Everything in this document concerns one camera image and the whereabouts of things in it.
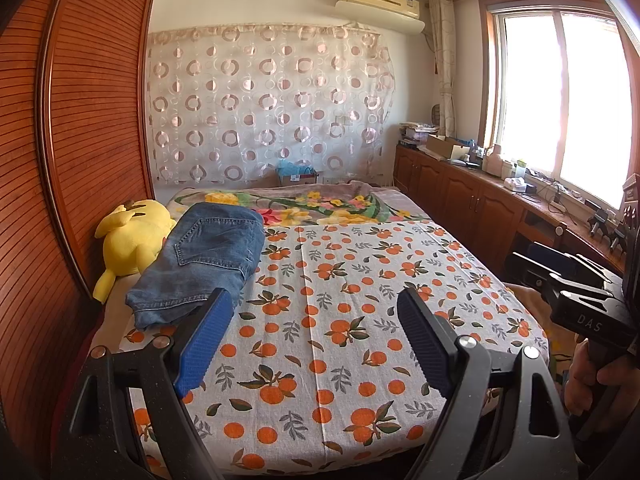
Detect open cardboard box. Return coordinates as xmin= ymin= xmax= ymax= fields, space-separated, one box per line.
xmin=424 ymin=133 xmax=472 ymax=162

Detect sheer circle pattern curtain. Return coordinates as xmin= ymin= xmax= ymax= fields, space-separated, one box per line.
xmin=146 ymin=21 xmax=397 ymax=184

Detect beige hanging window curtain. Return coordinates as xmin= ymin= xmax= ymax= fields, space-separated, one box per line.
xmin=427 ymin=0 xmax=459 ymax=137

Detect small black stand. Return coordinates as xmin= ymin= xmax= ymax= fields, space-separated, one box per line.
xmin=587 ymin=208 xmax=610 ymax=237

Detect wooden framed window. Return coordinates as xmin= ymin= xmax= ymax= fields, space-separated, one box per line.
xmin=476 ymin=0 xmax=637 ymax=217

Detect yellow plush toy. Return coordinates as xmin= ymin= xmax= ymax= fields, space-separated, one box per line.
xmin=93 ymin=198 xmax=177 ymax=304

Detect floral blanket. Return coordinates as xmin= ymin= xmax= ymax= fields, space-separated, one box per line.
xmin=164 ymin=179 xmax=432 ymax=227

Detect stack of papers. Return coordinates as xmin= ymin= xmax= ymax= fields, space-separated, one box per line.
xmin=399 ymin=120 xmax=439 ymax=147

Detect wall air conditioner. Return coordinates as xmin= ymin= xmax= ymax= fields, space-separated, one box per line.
xmin=334 ymin=0 xmax=427 ymax=34

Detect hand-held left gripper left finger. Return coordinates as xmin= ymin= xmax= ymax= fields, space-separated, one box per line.
xmin=65 ymin=286 xmax=237 ymax=480

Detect blue denim pants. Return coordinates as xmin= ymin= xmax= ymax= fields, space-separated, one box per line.
xmin=125 ymin=202 xmax=266 ymax=332

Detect blue bag in carton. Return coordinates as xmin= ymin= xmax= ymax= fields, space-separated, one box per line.
xmin=276 ymin=158 xmax=321 ymax=189

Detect pale pink jug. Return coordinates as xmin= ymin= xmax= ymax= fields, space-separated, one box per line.
xmin=486 ymin=143 xmax=506 ymax=177

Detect person's right hand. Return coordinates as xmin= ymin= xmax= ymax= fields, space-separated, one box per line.
xmin=564 ymin=339 xmax=640 ymax=415

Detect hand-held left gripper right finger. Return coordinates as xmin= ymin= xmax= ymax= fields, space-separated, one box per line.
xmin=396 ymin=286 xmax=581 ymax=480

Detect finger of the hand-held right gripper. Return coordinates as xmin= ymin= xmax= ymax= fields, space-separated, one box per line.
xmin=509 ymin=253 xmax=564 ymax=297
xmin=526 ymin=243 xmax=622 ymax=292

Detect wooden window cabinet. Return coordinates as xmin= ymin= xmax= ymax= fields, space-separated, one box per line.
xmin=391 ymin=141 xmax=627 ymax=282

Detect orange fruit print bed sheet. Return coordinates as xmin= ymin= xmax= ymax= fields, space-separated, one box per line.
xmin=94 ymin=219 xmax=552 ymax=480

